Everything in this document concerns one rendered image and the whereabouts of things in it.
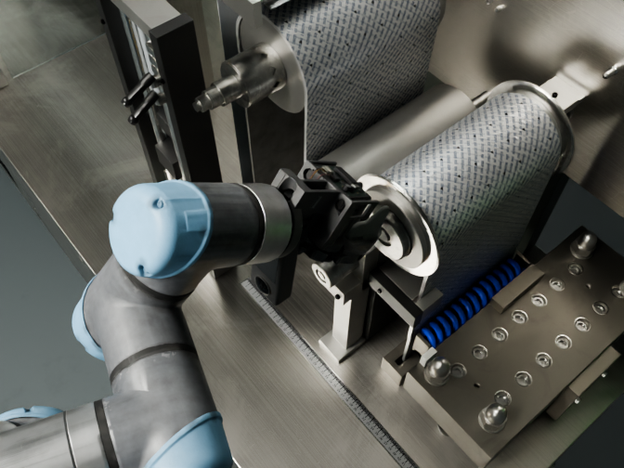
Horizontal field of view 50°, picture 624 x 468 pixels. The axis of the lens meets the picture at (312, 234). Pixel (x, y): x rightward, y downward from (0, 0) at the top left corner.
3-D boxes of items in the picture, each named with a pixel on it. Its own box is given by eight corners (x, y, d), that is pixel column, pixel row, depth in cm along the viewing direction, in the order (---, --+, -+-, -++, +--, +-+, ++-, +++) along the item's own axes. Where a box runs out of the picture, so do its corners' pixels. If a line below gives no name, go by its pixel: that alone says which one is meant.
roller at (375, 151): (302, 202, 102) (301, 150, 92) (422, 123, 111) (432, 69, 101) (355, 253, 96) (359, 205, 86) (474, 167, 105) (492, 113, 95)
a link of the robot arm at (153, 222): (86, 228, 55) (136, 157, 51) (186, 223, 64) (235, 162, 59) (128, 306, 52) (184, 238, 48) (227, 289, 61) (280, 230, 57)
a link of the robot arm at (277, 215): (240, 283, 60) (189, 226, 63) (272, 278, 64) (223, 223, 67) (279, 218, 57) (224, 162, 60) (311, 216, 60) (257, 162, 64)
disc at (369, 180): (351, 223, 92) (357, 152, 80) (354, 221, 92) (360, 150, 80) (427, 295, 86) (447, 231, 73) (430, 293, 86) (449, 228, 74)
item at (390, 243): (372, 252, 87) (354, 203, 83) (384, 243, 88) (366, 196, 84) (410, 267, 81) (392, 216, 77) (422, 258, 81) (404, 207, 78)
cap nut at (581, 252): (565, 248, 107) (574, 232, 103) (579, 236, 108) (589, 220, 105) (583, 263, 106) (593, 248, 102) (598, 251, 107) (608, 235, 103)
